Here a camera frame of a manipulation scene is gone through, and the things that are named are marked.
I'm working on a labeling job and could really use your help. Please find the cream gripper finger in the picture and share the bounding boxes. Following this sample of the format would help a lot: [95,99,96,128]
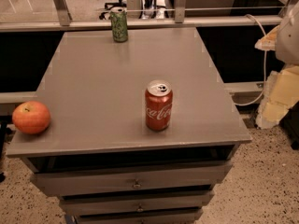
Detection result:
[254,26,279,51]
[255,64,299,129]

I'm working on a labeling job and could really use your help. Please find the red coke can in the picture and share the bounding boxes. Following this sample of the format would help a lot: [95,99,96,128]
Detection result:
[145,80,173,132]

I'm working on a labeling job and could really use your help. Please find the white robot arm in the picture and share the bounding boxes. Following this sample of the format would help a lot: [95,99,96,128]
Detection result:
[255,0,299,129]

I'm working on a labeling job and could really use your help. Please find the green soda can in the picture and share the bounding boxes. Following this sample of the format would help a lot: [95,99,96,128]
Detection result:
[110,7,128,42]

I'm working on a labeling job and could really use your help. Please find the bottom grey drawer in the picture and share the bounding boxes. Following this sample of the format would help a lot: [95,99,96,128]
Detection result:
[77,207,203,224]

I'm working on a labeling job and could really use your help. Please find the grey drawer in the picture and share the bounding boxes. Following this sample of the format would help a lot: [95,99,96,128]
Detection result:
[32,161,232,196]
[60,189,214,216]
[77,207,203,224]

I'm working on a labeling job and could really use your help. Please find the grey drawer cabinet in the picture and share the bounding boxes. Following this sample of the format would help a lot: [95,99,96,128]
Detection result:
[5,27,253,224]

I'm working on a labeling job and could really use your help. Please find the top grey drawer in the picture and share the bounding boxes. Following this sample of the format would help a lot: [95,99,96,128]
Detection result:
[32,161,232,196]

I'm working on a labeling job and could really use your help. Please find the middle grey drawer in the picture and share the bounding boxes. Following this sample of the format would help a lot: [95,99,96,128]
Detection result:
[60,189,214,216]

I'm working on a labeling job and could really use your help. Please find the red apple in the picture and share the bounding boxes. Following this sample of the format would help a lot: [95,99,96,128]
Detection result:
[12,101,50,134]

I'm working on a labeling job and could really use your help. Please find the white cable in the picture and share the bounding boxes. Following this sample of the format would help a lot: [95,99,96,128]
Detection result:
[234,13,269,107]

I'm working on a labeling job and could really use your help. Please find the metal window rail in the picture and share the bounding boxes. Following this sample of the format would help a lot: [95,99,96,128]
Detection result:
[0,0,288,32]

